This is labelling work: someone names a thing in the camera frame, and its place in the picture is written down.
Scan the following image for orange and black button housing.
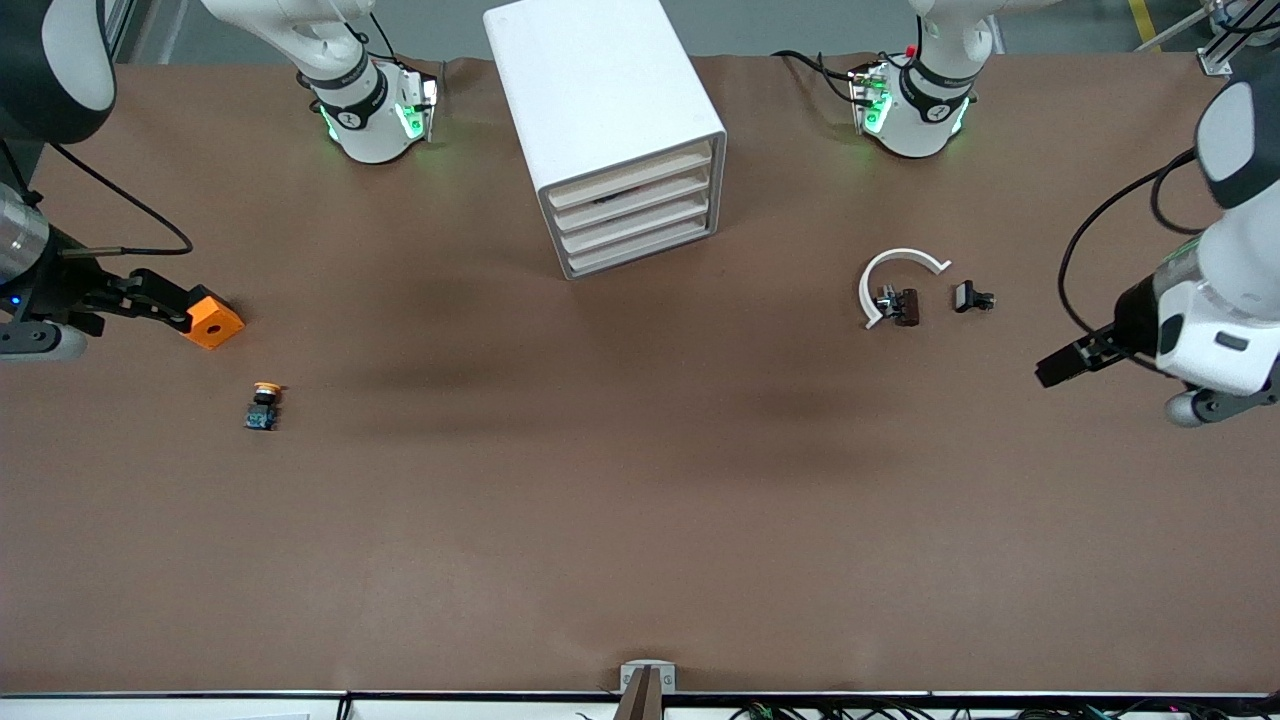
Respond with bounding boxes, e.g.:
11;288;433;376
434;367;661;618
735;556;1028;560
183;286;246;352

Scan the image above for yellow push button blue base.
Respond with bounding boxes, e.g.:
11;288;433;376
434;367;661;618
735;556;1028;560
244;381;285;433

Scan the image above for white cabinet drawer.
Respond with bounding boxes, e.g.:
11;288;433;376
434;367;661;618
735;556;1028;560
553;168;715;234
560;192;717;256
566;215;721;279
545;143;715;211

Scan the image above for white four-drawer cabinet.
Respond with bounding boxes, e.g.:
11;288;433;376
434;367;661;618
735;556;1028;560
483;0;728;281

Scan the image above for dark brown connector block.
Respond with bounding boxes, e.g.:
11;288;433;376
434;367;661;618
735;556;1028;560
876;285;921;328

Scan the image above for white curved plastic part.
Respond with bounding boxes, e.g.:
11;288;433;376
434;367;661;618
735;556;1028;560
858;247;952;331

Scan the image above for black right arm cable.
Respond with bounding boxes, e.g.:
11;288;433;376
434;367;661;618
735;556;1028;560
0;140;195;259

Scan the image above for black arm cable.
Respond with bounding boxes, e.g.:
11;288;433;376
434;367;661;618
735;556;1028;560
0;140;195;259
1058;148;1217;341

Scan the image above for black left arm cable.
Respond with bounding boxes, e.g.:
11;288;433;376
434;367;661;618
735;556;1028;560
1058;148;1217;341

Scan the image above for aluminium frame profile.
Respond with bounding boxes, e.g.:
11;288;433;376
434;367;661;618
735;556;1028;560
1140;0;1280;79
103;0;138;63

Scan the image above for black right base cable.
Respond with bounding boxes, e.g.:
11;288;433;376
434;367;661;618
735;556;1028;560
338;0;403;63

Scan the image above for black base cable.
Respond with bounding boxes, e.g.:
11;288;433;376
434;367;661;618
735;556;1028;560
338;0;403;63
772;48;871;106

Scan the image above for black left base cable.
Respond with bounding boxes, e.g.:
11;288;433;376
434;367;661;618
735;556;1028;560
772;48;871;106

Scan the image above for grey metal bracket plate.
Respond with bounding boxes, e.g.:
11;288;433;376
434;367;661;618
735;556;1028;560
620;660;677;694

